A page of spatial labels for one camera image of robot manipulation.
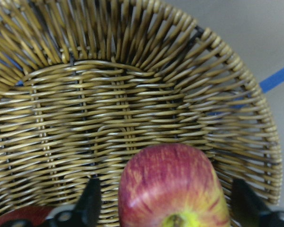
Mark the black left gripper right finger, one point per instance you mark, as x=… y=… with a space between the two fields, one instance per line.
x=249 y=210

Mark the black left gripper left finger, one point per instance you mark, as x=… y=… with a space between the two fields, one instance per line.
x=84 y=213

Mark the red yellow apple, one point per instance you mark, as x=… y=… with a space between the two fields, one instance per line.
x=171 y=185

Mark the dark red apple in basket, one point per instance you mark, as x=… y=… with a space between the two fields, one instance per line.
x=29 y=216

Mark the brown wicker basket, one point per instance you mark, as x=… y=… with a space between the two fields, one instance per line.
x=85 y=84

